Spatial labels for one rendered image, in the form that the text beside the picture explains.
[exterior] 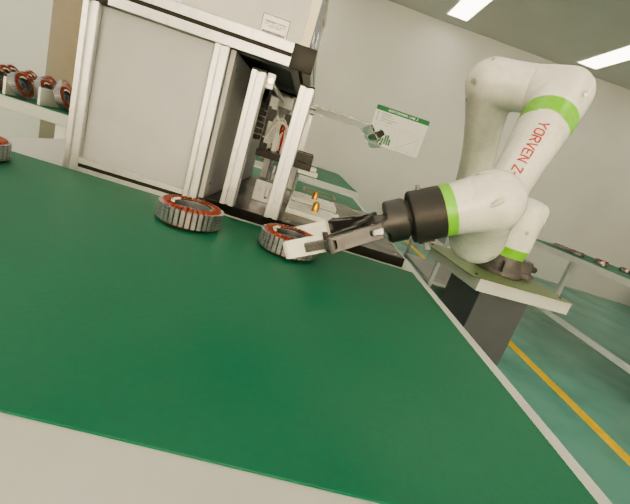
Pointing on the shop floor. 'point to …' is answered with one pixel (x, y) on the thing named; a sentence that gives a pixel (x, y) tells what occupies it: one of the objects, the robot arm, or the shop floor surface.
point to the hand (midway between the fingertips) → (296, 240)
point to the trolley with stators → (432, 272)
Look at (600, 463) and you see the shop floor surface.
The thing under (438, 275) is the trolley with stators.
